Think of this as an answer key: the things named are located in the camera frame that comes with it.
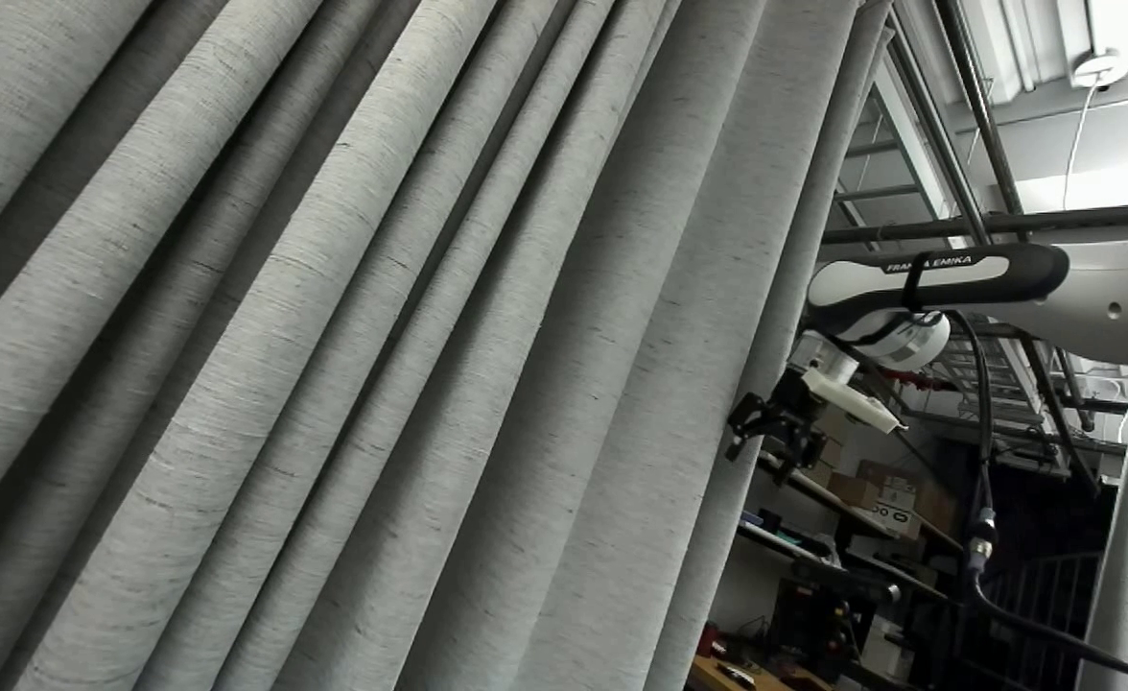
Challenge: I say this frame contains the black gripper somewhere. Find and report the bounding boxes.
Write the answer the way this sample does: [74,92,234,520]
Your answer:
[724,369,825,471]

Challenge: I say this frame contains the grey fabric curtain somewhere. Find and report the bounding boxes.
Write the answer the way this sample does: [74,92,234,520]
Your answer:
[0,0,889,691]

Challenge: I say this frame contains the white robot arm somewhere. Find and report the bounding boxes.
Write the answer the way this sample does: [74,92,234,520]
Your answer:
[807,242,1128,371]

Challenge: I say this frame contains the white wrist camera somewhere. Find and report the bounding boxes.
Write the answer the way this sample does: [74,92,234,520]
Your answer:
[802,369,902,433]

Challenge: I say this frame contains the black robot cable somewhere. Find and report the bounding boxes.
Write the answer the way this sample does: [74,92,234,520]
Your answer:
[942,307,1128,691]

